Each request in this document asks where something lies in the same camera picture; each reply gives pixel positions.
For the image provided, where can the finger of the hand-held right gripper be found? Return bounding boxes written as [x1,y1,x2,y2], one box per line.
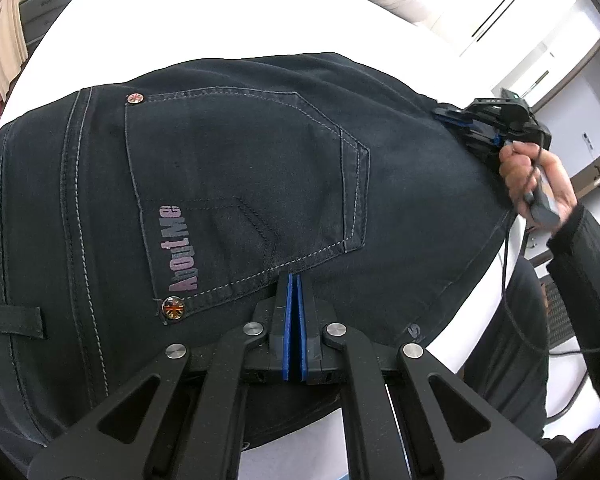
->
[432,104,478,123]
[436,116,506,163]

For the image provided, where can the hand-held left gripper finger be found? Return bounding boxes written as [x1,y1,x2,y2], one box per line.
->
[294,275,558,480]
[27,272,297,480]

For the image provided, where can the black pants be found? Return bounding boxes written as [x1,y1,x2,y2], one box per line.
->
[0,51,518,466]

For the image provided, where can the person's right forearm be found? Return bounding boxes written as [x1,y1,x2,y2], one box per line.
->
[545,205,600,411]

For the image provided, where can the person's right hand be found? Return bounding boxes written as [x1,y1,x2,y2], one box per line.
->
[498,141,579,234]

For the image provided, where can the white wardrobe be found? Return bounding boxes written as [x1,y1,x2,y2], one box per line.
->
[420,0,588,58]

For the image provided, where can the grey woven chair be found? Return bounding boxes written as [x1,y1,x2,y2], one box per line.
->
[542,272,581,348]

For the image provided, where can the person's leg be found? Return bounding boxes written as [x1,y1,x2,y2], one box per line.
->
[460,255,600,480]

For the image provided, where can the bed with white sheet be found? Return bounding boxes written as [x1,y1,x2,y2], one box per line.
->
[0,0,526,480]

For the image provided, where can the grey nightstand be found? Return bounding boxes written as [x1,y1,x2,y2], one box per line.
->
[19,0,101,48]

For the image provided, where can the beige curtain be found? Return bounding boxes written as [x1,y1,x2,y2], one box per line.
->
[0,0,31,101]

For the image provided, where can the white cabinet brown frame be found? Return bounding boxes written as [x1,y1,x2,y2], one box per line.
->
[495,35,600,196]

